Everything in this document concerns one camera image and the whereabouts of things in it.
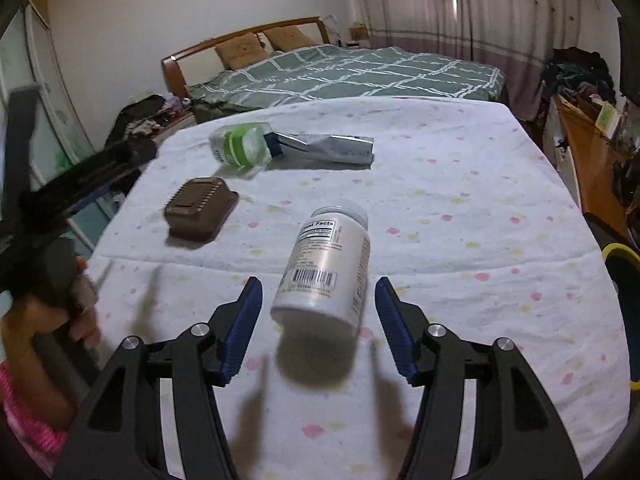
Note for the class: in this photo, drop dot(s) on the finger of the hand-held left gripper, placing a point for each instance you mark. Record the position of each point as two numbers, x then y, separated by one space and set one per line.
95 175

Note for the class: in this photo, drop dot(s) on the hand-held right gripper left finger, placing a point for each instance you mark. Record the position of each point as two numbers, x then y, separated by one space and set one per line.
245 330

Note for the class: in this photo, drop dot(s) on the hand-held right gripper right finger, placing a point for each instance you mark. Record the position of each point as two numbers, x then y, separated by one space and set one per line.
395 330

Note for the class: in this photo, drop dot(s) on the white bottle with green label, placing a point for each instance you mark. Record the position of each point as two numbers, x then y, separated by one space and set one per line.
325 260

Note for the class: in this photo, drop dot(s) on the person's left forearm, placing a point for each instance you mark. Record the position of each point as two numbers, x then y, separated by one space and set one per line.
30 390

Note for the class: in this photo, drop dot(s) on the person's left hand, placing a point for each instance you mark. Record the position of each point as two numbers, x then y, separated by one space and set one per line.
82 310

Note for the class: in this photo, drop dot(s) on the frosted sliding glass door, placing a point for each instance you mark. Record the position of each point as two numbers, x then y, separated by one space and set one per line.
65 125

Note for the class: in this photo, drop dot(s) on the pile of dark clothes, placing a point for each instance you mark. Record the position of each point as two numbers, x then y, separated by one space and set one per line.
140 117

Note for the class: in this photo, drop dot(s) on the white floral tablecloth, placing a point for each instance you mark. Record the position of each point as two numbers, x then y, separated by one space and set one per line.
475 260

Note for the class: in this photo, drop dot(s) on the brown plastic box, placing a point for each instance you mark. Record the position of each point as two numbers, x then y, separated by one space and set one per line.
197 205

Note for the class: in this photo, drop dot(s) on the wooden bed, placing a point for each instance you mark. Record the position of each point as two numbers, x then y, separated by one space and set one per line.
175 67

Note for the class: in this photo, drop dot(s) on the clear jar with green label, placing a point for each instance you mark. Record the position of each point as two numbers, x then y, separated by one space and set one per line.
240 145

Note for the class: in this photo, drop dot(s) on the brown pillow with bear face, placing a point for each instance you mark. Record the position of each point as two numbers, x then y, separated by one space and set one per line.
242 50

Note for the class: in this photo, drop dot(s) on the blue and silver packet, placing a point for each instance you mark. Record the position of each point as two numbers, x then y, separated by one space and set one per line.
325 147

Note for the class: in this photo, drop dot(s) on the yellow rimmed bin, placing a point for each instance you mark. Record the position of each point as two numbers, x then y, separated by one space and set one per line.
620 252

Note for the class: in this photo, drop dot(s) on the plain brown pillow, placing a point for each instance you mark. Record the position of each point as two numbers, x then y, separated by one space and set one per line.
290 37

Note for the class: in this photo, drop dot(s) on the wooden desk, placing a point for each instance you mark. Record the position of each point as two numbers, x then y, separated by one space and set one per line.
585 160

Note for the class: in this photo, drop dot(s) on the green plaid duvet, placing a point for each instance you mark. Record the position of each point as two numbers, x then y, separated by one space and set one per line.
350 75

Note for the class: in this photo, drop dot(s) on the green paper box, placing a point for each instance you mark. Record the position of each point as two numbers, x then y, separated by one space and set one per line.
606 119

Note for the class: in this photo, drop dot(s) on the brown tissue box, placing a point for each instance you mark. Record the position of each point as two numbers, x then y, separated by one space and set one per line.
358 31

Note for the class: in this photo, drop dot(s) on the heap of clothes on desk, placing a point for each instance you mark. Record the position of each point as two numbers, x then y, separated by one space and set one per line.
577 77

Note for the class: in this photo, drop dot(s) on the pink curtain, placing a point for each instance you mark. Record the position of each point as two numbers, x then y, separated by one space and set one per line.
500 10

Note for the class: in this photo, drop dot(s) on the black television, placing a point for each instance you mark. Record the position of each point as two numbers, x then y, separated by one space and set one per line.
631 60

